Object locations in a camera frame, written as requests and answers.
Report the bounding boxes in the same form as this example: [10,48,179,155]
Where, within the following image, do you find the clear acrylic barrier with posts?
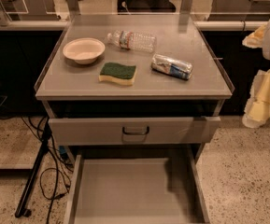
[0,0,270,30]

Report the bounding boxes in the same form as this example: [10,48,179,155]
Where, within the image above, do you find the silver blue redbull can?
[151,54,192,80]

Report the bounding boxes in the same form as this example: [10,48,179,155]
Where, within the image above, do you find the black floor cables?
[20,115,75,224]

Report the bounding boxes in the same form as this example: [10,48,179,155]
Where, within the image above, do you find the black stand leg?
[15,123,50,218]

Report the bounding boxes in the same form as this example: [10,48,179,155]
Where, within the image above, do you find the grey top drawer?
[49,117,220,146]

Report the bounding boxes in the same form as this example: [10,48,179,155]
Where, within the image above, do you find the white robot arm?
[242,20,270,128]

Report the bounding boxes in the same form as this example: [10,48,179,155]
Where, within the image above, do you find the clear plastic water bottle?
[107,30,157,53]

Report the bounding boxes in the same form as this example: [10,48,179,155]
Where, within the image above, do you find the open grey middle drawer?
[64,147,210,224]

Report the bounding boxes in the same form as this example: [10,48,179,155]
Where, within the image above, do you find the grey drawer cabinet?
[36,14,234,156]

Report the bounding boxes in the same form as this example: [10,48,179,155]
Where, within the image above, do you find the green yellow sponge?
[99,63,136,86]

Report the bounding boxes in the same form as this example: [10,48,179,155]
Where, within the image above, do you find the white paper bowl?
[63,38,106,64]

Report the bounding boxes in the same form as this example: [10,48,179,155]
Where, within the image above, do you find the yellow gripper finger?
[242,69,270,128]
[242,24,267,49]

